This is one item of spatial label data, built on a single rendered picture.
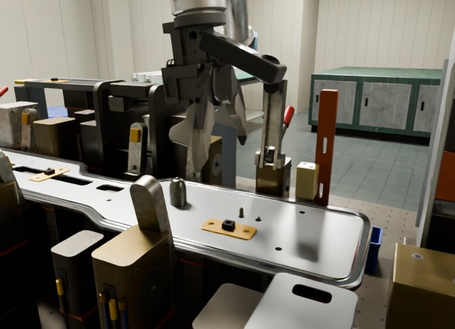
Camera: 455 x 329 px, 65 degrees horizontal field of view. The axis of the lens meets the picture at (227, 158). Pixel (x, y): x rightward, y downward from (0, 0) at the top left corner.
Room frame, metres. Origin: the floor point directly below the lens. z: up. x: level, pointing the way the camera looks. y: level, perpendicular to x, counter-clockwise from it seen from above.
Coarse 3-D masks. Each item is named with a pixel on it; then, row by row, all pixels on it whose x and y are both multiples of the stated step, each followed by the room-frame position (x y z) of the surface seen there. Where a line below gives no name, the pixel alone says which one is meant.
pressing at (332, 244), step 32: (32, 160) 0.86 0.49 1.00; (64, 160) 0.85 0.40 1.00; (32, 192) 0.66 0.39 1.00; (64, 192) 0.65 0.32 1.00; (96, 192) 0.65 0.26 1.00; (128, 192) 0.65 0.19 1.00; (192, 192) 0.65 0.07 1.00; (224, 192) 0.65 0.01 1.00; (256, 192) 0.64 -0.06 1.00; (96, 224) 0.54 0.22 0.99; (128, 224) 0.52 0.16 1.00; (192, 224) 0.52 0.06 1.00; (256, 224) 0.52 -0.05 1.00; (288, 224) 0.52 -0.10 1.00; (320, 224) 0.52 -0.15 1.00; (352, 224) 0.52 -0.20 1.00; (224, 256) 0.44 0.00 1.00; (256, 256) 0.43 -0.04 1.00; (288, 256) 0.43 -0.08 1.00; (320, 256) 0.43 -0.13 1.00; (352, 256) 0.43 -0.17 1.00; (352, 288) 0.37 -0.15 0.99
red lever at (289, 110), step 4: (288, 108) 0.77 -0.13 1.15; (292, 108) 0.78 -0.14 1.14; (288, 112) 0.76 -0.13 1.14; (292, 112) 0.77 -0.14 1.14; (284, 116) 0.75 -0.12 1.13; (288, 116) 0.76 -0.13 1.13; (284, 120) 0.74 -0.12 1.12; (288, 120) 0.75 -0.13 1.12; (284, 124) 0.74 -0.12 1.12; (288, 124) 0.74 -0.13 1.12; (284, 128) 0.73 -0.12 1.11; (284, 132) 0.73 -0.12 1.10; (272, 148) 0.69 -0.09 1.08; (268, 152) 0.68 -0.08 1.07; (272, 152) 0.68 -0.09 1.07; (268, 156) 0.67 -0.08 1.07; (272, 156) 0.67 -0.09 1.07; (268, 160) 0.67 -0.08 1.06; (272, 160) 0.67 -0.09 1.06
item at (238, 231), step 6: (210, 222) 0.52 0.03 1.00; (216, 222) 0.52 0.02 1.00; (222, 222) 0.52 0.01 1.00; (228, 222) 0.51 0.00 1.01; (234, 222) 0.51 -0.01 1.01; (204, 228) 0.50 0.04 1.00; (210, 228) 0.50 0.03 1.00; (216, 228) 0.50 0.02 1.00; (222, 228) 0.50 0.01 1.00; (228, 228) 0.50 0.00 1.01; (234, 228) 0.50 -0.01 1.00; (240, 228) 0.50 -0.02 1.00; (246, 228) 0.50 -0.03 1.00; (252, 228) 0.50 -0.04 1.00; (228, 234) 0.49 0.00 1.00; (234, 234) 0.48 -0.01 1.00; (240, 234) 0.48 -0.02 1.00; (246, 234) 0.48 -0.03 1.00; (252, 234) 0.48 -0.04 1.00
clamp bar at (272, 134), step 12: (264, 84) 0.67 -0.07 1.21; (276, 84) 0.66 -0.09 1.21; (276, 96) 0.69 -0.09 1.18; (264, 108) 0.69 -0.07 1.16; (276, 108) 0.69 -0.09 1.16; (264, 120) 0.68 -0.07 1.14; (276, 120) 0.68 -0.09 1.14; (264, 132) 0.68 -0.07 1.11; (276, 132) 0.67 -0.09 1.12; (264, 144) 0.68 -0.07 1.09; (276, 144) 0.67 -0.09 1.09; (264, 156) 0.68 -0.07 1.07; (276, 156) 0.66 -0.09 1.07; (276, 168) 0.66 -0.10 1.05
